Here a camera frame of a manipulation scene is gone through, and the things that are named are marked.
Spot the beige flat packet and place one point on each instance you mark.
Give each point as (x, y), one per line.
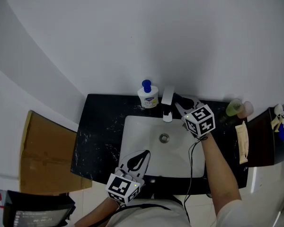
(242, 142)

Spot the chrome faucet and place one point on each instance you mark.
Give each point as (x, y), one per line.
(167, 97)

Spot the metal sink drain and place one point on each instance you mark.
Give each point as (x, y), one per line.
(164, 138)

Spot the pink plastic cup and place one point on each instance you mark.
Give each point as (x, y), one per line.
(246, 109)

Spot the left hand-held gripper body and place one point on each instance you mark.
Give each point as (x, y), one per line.
(119, 187)

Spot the person's white shirt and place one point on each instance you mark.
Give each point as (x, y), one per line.
(151, 217)

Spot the dark brown cabinet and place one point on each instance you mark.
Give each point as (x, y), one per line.
(260, 141)

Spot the person's right forearm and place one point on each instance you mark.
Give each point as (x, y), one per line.
(220, 174)

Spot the person's left forearm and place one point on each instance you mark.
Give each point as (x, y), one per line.
(97, 215)

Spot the green plastic cup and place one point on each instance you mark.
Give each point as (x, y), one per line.
(233, 108)

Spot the small blue object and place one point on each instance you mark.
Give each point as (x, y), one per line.
(282, 132)

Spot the beige crumpled packet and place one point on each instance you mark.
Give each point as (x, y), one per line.
(275, 124)

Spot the brown cardboard box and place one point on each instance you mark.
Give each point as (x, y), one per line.
(47, 157)

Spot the black marble vanity counter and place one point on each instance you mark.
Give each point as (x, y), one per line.
(101, 126)

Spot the white sink basin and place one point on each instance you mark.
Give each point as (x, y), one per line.
(142, 138)

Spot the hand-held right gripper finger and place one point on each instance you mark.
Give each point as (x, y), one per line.
(195, 101)
(181, 111)

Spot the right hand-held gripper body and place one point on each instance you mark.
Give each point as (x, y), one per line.
(200, 122)

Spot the black monitor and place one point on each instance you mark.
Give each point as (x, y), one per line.
(38, 212)

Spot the white soap bottle blue pump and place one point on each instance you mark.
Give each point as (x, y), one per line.
(148, 98)

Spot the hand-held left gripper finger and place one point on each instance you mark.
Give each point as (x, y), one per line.
(144, 168)
(125, 161)

